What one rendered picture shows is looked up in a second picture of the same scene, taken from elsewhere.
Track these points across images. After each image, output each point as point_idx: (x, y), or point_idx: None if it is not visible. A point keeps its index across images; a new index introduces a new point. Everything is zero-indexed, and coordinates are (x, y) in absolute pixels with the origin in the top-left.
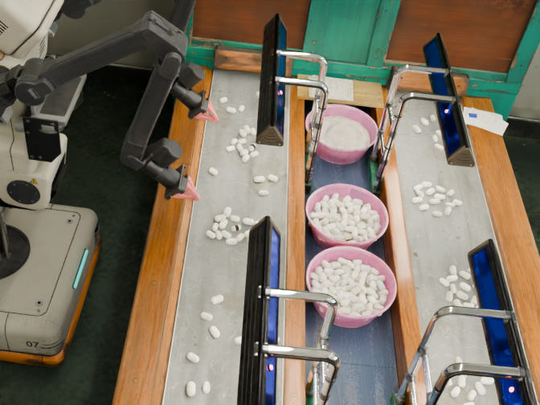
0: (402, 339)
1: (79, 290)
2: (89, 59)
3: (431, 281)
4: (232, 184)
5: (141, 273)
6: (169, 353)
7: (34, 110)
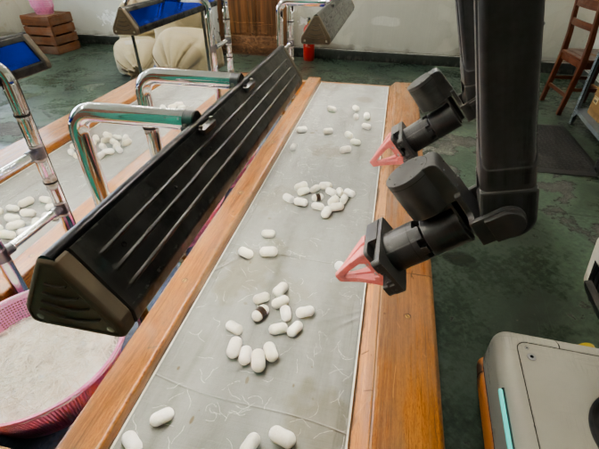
0: None
1: (494, 423)
2: None
3: (130, 154)
4: (312, 253)
5: None
6: (384, 131)
7: None
